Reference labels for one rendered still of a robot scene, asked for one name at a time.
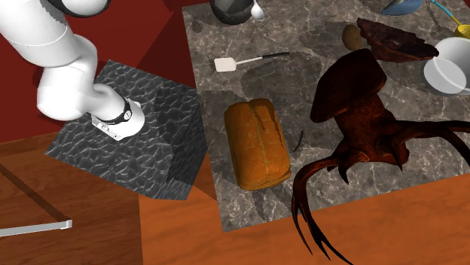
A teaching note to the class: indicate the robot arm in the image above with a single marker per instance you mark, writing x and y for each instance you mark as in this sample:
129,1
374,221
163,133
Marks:
55,40

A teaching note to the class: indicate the brown bread loaf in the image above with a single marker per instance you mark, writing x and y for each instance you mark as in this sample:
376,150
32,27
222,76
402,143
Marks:
257,143

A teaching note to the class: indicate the thin black curved stick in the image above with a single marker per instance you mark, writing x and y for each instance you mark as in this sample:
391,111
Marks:
299,143

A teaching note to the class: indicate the grey patterned robot stand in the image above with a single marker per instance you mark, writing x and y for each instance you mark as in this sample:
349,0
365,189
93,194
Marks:
147,128

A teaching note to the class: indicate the dark grey round pot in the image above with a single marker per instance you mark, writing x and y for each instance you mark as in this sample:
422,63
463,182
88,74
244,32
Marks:
229,11

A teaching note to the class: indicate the white spoon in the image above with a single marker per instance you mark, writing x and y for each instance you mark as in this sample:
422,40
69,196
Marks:
257,11

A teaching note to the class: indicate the dark reddish-brown creature figure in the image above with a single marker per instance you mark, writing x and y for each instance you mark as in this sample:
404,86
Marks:
360,110

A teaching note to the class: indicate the brown potato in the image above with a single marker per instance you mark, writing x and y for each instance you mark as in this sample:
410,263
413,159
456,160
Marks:
351,38

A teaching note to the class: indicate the white bar on floor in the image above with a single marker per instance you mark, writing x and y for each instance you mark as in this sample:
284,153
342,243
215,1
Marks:
36,227

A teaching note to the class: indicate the white bowl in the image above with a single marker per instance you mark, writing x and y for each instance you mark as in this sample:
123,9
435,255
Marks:
448,69

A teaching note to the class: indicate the teal and yellow ladle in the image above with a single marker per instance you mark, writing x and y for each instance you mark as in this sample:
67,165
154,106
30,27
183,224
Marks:
461,29

